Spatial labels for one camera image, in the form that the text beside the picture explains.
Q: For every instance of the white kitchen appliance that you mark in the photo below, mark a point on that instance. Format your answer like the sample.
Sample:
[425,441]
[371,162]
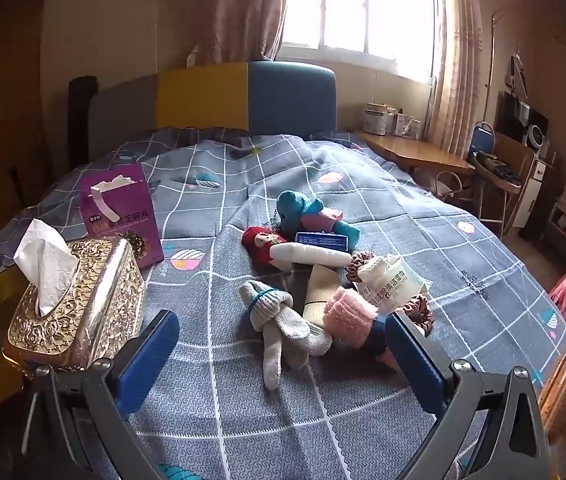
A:
[378,119]

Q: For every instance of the blue plush toy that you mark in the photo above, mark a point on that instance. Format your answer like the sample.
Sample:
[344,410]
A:
[295,205]

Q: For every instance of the blue tissue packet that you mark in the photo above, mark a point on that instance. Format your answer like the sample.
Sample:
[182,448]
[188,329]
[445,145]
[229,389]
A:
[320,241]

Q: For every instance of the pink rolled sock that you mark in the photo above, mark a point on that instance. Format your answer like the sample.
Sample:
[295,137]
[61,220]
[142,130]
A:
[320,220]

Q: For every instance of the teal sock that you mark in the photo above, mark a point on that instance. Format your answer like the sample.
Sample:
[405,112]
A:
[348,232]

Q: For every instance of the window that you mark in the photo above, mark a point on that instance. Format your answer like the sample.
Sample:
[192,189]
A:
[363,5]

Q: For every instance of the wooden desk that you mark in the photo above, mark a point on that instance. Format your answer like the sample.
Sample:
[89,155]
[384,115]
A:
[413,152]

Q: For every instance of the white facial tissue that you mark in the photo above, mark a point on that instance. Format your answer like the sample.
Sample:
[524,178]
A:
[43,260]

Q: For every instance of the white knit sock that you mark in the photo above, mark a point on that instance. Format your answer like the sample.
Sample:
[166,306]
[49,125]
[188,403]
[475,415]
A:
[370,270]

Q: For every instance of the grey knit gloves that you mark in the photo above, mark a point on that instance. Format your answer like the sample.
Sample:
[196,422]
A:
[283,330]

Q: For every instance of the purple cardboard box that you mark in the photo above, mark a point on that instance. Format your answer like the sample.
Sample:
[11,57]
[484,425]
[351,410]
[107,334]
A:
[123,210]

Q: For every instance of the grey checked printed bedspread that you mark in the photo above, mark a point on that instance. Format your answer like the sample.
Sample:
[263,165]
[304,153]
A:
[243,410]

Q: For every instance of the white container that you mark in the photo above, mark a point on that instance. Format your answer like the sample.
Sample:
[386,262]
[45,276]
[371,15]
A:
[409,126]

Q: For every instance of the pink curtain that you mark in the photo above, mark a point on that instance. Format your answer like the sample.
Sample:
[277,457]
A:
[460,60]
[248,10]

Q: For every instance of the grey yellow blue headboard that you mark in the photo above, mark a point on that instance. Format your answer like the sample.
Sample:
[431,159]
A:
[203,95]

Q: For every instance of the black monitor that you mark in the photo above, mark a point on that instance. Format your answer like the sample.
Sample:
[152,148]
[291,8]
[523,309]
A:
[513,115]

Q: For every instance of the beige folded sock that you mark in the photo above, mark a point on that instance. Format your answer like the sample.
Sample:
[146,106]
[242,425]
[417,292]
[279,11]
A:
[320,290]

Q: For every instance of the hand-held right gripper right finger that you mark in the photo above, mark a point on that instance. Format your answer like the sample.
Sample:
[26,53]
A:
[415,365]

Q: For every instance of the white rolled cloth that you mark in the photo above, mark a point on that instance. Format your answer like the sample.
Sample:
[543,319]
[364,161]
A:
[308,255]

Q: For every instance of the brown scrunchie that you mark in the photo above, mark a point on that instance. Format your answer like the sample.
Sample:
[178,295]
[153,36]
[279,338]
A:
[420,310]
[355,265]

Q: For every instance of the red knitted doll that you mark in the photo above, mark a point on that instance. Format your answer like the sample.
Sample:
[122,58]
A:
[258,247]

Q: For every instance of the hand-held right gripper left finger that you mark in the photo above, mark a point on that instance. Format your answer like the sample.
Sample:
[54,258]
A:
[147,360]

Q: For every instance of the gold embossed tissue box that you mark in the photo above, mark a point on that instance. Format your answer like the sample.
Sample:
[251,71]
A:
[98,300]

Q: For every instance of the pink fuzzy sock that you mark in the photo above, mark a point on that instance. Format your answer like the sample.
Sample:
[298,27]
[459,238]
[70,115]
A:
[348,317]

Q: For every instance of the blue chair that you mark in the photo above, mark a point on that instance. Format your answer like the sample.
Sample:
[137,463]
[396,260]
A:
[483,137]

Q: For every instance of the white wet wipes packet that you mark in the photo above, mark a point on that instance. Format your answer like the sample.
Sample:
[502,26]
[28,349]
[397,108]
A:
[395,290]

